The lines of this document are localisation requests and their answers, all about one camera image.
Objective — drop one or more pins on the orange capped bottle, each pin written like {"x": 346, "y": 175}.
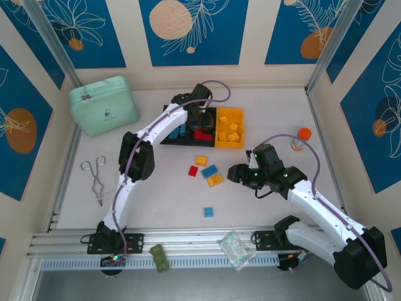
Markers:
{"x": 304, "y": 133}

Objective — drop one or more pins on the aluminium side rail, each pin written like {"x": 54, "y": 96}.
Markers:
{"x": 329, "y": 156}
{"x": 62, "y": 175}

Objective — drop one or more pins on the aluminium corner post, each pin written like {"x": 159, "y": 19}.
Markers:
{"x": 54, "y": 44}
{"x": 334, "y": 44}

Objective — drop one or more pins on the clear plastic bag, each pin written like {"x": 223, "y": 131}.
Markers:
{"x": 235, "y": 249}

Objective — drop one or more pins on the red lego brick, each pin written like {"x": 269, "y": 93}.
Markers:
{"x": 193, "y": 171}
{"x": 208, "y": 138}
{"x": 200, "y": 135}

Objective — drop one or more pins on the black plastic bin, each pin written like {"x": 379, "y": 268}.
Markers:
{"x": 175, "y": 143}
{"x": 200, "y": 145}

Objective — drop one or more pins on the metal tongs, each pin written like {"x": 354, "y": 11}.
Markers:
{"x": 95, "y": 179}

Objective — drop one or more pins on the black base electronics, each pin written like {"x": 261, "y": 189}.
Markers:
{"x": 286, "y": 266}
{"x": 109, "y": 271}

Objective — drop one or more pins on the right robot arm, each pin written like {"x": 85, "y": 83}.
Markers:
{"x": 310, "y": 200}

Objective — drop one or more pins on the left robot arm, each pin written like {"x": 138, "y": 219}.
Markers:
{"x": 166, "y": 125}

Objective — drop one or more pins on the olive green brick piece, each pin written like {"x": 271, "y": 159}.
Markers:
{"x": 159, "y": 258}

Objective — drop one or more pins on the small blue lego brick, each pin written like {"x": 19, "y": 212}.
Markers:
{"x": 209, "y": 212}

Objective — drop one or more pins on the aluminium rail with grooves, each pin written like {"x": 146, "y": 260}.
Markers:
{"x": 188, "y": 236}

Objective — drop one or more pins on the mint green case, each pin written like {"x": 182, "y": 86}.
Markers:
{"x": 103, "y": 106}

